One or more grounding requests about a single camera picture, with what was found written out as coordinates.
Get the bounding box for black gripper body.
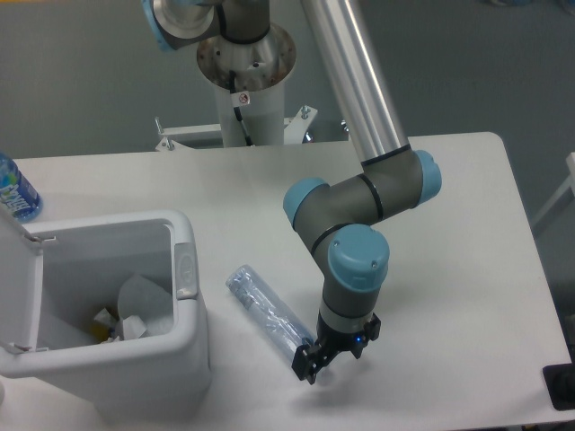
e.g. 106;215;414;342
315;312;372;359

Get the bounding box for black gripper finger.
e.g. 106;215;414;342
350;313;381;359
291;344;332;385

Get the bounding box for crushed clear plastic bottle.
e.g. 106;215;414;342
226;265;314;366

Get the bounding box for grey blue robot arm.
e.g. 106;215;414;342
142;1;442;382

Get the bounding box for white plastic trash can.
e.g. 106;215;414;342
1;210;211;417

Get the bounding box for yellow white trash pieces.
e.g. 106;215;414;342
89;308;120;343

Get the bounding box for black clamp at table edge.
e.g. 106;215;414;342
543;363;574;411

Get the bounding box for blue labelled water bottle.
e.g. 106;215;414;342
1;154;43;223

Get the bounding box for white pedestal base frame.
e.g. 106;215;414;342
155;105;318;152

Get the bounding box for white frame at right edge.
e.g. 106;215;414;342
531;152;574;237

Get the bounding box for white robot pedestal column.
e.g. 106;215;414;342
197;23;296;147

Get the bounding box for black cable on pedestal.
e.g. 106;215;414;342
228;69;254;147

